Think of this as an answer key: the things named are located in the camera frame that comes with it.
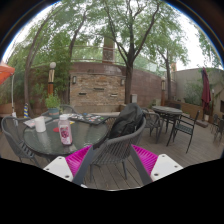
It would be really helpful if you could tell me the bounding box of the black backpack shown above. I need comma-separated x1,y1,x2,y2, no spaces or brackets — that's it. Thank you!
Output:
108,102,145,140

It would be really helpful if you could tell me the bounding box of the green plant in teal pot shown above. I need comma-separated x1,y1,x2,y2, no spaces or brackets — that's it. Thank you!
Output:
44,94,62,117

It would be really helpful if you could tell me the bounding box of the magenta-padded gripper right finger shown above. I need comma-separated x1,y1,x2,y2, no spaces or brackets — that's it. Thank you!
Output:
128,144,184,187

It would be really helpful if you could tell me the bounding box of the white cup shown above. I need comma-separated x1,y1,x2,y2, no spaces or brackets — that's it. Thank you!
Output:
34,116,47,134

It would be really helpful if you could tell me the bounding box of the closed dark red umbrella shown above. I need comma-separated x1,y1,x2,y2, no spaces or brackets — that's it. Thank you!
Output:
200,67,212,113

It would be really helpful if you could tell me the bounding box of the lamp post with globe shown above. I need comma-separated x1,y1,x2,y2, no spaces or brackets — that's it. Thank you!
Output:
47,61,57,98

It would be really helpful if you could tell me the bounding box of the blue yellow striped cone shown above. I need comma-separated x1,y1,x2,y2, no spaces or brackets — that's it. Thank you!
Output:
23,102,31,119

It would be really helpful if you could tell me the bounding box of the grey woven chair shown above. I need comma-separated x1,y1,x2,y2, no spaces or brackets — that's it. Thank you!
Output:
88,114,148,181
41,104,78,120
142,108,163,139
0,115,42,168

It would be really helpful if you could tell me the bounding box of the orange canopy tent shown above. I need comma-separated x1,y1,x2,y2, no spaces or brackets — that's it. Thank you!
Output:
0,61,17,86

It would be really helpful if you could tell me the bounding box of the silver laptop with stickers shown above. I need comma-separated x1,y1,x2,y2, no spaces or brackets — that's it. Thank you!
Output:
23,115,54,129

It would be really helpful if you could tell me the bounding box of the pink juice bottle white cap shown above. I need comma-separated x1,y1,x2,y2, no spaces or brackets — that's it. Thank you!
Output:
57,114,73,146

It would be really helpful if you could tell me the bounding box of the round dark patio table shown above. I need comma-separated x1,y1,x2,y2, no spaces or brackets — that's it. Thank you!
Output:
151,105,184,144

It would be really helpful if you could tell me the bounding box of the black metal chair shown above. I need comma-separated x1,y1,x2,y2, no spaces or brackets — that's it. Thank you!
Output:
166,110,201,154

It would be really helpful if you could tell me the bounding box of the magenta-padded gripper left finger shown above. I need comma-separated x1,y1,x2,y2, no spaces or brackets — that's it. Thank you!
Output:
43,144,101,187

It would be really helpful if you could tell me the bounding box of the black laptop with stickers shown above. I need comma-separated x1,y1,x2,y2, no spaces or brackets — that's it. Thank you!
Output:
68,113,110,126

